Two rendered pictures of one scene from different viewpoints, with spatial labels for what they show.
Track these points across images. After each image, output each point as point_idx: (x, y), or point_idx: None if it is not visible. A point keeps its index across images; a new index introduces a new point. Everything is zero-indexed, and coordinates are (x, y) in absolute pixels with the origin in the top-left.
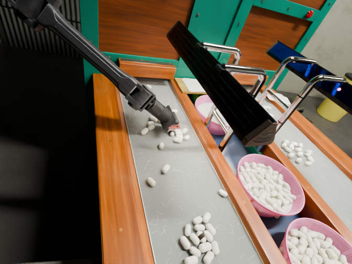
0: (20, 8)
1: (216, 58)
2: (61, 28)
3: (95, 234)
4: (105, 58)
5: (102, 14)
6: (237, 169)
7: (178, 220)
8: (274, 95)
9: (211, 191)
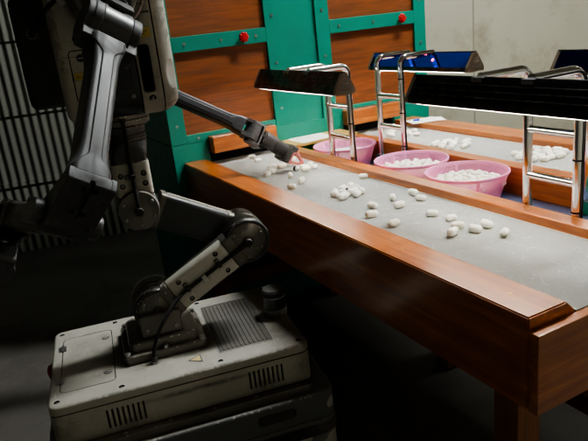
0: None
1: (302, 70)
2: (178, 95)
3: None
4: (215, 107)
5: None
6: (374, 162)
7: (326, 192)
8: (385, 94)
9: (353, 179)
